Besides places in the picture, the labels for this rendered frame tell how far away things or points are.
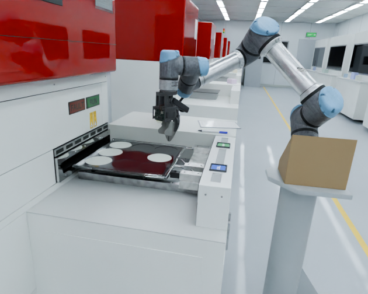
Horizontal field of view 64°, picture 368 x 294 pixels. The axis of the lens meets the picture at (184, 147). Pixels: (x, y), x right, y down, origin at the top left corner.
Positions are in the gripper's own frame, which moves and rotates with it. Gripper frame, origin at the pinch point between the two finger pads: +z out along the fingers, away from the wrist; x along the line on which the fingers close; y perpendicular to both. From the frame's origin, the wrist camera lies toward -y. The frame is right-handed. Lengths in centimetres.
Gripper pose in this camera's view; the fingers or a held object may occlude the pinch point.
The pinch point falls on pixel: (170, 137)
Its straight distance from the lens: 124.6
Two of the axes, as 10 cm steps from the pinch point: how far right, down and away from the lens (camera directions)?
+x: 7.5, 2.4, -6.2
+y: -6.6, 2.0, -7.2
